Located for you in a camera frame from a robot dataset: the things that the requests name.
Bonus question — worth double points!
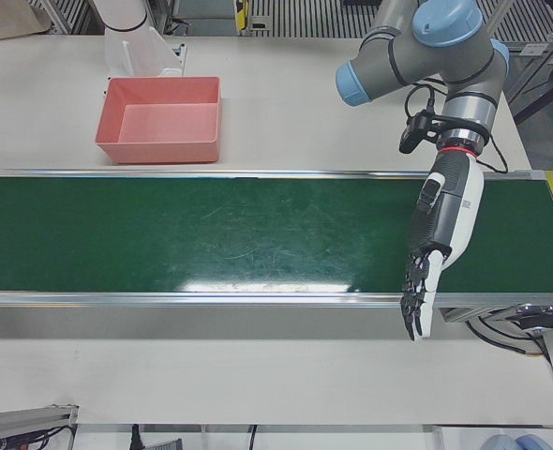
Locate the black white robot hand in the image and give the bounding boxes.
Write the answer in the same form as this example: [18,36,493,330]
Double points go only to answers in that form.
[399,152,486,342]

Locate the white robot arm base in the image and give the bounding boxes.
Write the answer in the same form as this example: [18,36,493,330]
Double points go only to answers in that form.
[91,0,150,34]

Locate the pink plastic box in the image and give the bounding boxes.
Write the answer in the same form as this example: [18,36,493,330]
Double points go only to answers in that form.
[94,76,223,165]

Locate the black flat device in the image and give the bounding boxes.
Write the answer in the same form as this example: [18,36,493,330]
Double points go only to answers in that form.
[515,303,553,329]

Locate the ribbed metal grating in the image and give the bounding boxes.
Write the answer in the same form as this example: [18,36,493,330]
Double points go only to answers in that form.
[46,0,553,39]

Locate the blue capped robot joint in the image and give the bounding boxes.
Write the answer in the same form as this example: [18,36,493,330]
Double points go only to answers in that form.
[483,433,552,450]

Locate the green conveyor belt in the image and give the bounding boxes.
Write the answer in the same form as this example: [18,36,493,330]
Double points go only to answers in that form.
[0,167,553,311]

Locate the yellow black tool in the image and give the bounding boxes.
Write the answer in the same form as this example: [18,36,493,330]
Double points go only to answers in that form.
[232,0,255,35]

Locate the silver aluminium extrusion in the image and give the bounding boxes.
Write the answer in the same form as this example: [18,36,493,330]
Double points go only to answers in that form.
[0,401,81,450]

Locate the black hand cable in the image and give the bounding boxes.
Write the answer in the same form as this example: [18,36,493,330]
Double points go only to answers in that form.
[475,133,511,174]

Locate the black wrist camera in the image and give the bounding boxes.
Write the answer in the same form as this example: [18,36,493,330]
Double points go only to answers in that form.
[399,111,440,155]

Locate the black camera cable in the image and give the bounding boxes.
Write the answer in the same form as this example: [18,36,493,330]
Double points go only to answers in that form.
[404,82,449,118]

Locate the grey cable bundle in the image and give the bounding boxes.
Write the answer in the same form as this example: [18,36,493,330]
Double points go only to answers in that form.
[466,312,547,358]

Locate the white robot mounting bracket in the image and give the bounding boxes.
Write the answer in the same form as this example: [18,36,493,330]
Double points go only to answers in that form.
[103,25,187,80]

